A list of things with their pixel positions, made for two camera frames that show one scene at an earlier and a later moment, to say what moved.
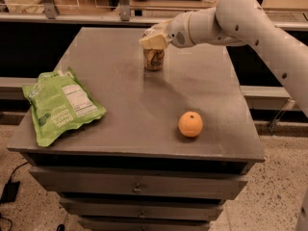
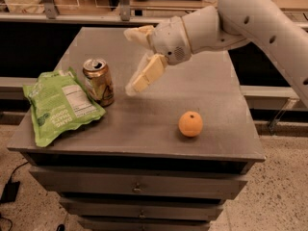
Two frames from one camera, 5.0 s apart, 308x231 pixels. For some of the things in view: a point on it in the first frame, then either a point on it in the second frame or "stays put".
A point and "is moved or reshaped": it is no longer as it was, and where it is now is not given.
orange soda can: x=154 y=58 is moved or reshaped
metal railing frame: x=50 y=13 stays put
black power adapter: x=10 y=192 stays put
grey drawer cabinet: x=174 y=145 stays put
